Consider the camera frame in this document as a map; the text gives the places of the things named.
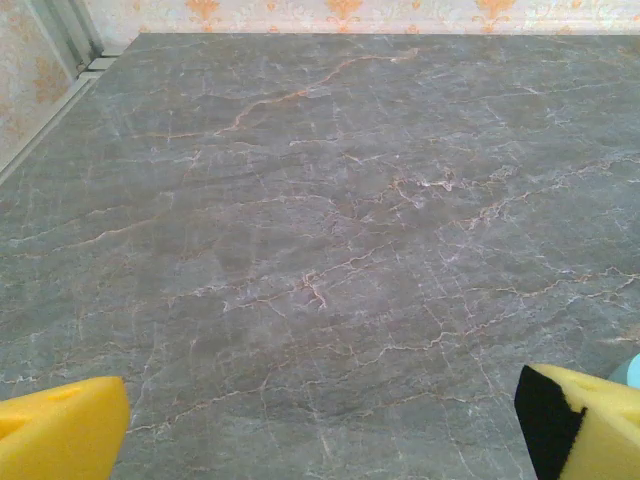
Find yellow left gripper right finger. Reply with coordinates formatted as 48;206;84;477
514;363;640;480

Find light blue foam cylinder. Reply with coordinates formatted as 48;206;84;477
608;351;640;387

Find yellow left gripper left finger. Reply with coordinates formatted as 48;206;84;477
0;376;131;480

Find aluminium frame post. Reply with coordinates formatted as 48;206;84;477
27;0;119;84

